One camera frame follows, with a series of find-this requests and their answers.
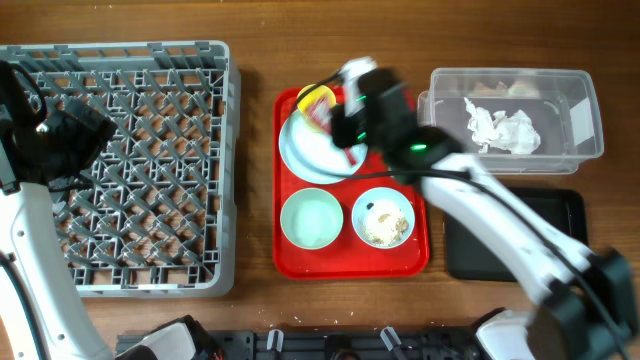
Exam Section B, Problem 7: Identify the black plastic tray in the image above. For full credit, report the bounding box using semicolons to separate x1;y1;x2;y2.
443;187;589;282

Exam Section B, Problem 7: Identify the yellow plastic cup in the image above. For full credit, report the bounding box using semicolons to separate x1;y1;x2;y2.
295;84;337;133

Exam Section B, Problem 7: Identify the crumpled white paper napkin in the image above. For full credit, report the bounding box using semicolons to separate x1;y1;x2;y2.
464;98;541;155

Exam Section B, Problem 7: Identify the red ketchup sachet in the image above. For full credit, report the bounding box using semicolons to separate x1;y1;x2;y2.
307;98;332;134

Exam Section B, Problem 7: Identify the grey plastic dishwasher rack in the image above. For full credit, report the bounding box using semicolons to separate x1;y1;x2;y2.
1;40;241;298

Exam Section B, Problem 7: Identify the clear plastic waste bin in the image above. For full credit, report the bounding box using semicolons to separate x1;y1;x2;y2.
418;68;604;175

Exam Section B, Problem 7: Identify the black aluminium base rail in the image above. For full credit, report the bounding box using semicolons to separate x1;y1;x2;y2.
209;327;489;360

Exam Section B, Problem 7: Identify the mint green bowl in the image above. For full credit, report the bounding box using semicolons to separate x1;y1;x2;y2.
280;188;344;250

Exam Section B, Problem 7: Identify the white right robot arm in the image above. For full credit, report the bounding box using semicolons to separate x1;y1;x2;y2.
330;102;639;359

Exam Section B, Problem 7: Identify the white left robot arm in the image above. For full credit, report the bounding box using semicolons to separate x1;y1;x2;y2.
1;60;240;359

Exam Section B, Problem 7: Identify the light blue round plate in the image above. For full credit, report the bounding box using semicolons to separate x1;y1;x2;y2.
278;111;368;185

